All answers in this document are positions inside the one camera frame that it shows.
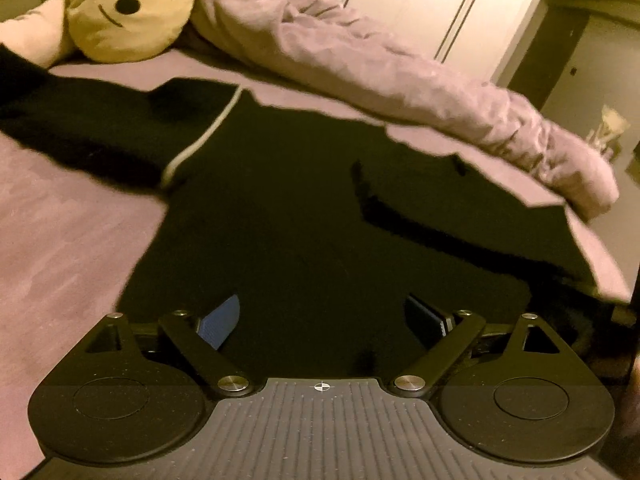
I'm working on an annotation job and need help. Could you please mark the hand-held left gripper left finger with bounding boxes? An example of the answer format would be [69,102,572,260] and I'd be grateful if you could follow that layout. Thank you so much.
[84,294,253,400]

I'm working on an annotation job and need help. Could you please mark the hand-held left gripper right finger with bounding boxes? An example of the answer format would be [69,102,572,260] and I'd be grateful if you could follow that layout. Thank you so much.
[391,294,572,400]

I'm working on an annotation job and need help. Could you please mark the black knit sweater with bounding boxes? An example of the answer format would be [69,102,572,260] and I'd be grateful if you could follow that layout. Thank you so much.
[0,42,633,386]

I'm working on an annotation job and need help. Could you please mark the bed with purple sheet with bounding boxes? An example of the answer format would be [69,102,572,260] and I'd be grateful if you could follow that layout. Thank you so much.
[0,45,640,480]

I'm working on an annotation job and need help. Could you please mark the pink crumpled duvet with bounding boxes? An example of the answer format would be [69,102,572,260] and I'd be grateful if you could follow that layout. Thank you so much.
[190,0,621,223]

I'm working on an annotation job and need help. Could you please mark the small white decor figure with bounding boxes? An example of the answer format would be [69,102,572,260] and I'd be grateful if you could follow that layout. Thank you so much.
[587,104,629,152]

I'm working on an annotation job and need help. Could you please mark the dark furniture piece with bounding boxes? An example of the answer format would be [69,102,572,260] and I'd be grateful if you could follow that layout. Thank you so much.
[627,125,640,183]

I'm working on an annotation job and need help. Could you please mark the yellow cat face plush pillow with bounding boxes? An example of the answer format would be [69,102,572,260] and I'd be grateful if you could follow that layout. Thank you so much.
[65,0,198,65]

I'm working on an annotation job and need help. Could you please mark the pink long pillow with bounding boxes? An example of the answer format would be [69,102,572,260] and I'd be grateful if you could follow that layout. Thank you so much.
[0,0,77,69]

